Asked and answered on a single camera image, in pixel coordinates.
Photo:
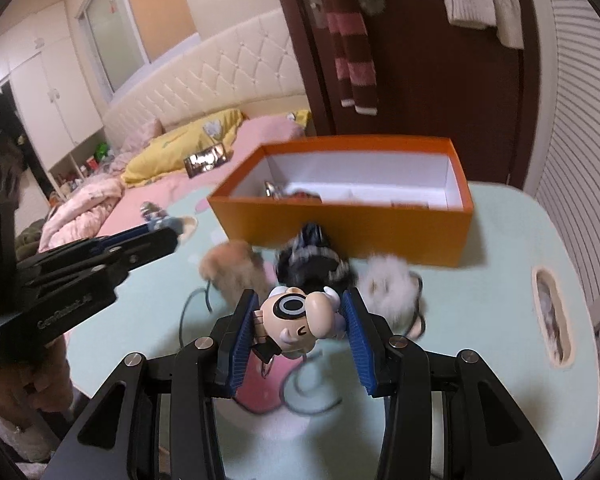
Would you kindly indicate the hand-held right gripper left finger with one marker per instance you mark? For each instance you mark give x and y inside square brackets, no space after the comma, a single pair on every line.
[240,340]

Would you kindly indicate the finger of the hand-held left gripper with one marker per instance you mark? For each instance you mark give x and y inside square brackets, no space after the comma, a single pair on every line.
[140,252]
[122,239]

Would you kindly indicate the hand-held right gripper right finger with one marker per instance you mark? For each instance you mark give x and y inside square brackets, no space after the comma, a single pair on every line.
[360,340]

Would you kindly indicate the bald cartoon toy figure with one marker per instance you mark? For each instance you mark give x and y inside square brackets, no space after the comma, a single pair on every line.
[295,320]

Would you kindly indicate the orange cardboard box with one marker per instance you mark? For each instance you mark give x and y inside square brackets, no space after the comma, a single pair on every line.
[355,230]

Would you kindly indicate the person's left forearm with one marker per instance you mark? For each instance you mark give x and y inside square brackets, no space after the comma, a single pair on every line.
[10,440]

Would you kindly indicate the white shelf with small items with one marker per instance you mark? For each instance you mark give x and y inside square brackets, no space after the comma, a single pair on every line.
[80,165]

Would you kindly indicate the person's left hand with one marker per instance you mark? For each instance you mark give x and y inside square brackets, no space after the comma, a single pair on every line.
[5,380]

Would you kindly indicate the pale cream fur pompom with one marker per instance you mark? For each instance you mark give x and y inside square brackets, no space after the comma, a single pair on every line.
[387,285]

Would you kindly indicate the olive green cloth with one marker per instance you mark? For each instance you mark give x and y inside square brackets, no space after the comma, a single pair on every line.
[30,237]

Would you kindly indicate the tan brown fur pompom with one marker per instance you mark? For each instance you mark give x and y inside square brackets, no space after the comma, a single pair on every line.
[232,270]

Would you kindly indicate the black furry plush charm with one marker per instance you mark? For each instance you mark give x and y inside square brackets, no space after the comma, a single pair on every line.
[310,257]

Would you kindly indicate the large yellow pillow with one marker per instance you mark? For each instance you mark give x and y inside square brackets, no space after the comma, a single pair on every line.
[175,152]

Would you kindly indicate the shiny brown packet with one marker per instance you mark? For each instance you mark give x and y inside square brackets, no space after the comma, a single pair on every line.
[205,160]

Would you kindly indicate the small silver item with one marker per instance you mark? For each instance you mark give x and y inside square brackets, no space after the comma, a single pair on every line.
[270,190]

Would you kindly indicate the red hair clip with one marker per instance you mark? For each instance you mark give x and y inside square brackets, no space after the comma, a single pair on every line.
[305,195]

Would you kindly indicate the white cabinet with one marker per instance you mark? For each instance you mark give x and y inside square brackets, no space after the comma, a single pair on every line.
[45,90]

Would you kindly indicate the cream tufted headboard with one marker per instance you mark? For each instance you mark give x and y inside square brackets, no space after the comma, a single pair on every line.
[220,70]

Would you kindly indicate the sliding glass door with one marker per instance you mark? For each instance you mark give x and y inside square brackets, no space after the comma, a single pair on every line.
[115,35]

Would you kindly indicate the small yellow cartoon pillow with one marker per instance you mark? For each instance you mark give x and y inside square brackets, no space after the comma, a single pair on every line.
[300,117]

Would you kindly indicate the dark brown door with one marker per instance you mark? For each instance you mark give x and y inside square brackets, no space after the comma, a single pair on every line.
[430,85]

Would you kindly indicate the red pink striped scarf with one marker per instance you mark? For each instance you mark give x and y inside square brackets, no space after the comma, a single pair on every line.
[350,45]

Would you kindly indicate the white louvered shutter door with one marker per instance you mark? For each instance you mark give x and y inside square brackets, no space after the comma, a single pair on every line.
[580,135]

